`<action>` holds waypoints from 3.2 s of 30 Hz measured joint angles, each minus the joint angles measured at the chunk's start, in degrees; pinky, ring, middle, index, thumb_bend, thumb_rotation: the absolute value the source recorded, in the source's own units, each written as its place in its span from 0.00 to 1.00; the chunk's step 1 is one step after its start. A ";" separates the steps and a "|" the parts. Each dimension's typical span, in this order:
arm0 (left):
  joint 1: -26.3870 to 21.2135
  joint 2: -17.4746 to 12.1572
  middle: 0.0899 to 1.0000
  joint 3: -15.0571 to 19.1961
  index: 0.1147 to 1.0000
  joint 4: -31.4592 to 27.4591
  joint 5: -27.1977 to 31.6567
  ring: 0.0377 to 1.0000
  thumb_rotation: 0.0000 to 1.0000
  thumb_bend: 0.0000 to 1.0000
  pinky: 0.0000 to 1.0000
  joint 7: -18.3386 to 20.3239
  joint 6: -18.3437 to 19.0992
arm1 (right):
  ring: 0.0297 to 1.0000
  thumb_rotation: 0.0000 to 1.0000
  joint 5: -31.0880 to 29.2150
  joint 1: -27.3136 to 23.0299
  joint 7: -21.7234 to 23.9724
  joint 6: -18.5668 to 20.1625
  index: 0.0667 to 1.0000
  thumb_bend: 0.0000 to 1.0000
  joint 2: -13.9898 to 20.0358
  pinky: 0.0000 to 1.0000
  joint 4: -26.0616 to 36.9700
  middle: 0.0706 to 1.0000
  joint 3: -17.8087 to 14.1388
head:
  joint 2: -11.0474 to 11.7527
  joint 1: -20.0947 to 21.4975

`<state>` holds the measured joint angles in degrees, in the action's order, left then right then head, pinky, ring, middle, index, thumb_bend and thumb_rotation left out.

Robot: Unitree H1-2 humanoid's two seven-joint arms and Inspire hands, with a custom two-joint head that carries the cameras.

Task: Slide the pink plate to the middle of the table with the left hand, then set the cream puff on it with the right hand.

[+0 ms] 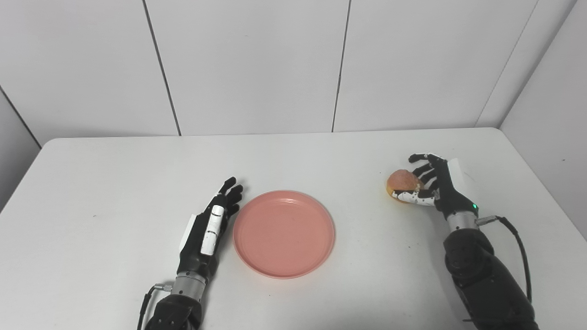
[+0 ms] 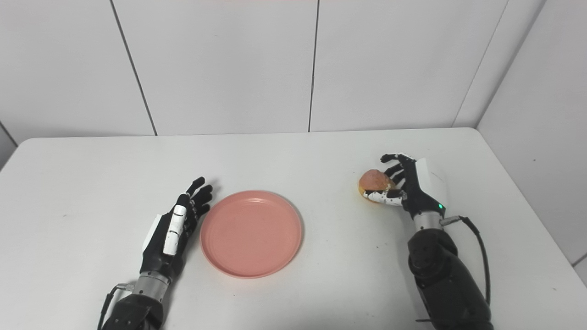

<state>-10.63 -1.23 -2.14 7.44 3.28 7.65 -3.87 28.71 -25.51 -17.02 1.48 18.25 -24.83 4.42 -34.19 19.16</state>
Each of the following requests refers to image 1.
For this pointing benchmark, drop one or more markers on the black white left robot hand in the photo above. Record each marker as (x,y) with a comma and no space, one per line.
(192,252)

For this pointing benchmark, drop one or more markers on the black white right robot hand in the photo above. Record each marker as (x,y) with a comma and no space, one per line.
(451,197)

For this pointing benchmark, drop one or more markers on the golden cream puff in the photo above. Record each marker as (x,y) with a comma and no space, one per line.
(401,179)

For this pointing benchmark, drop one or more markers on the pink round plate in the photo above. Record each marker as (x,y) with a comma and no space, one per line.
(284,233)

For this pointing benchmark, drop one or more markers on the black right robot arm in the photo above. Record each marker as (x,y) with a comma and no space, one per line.
(486,279)

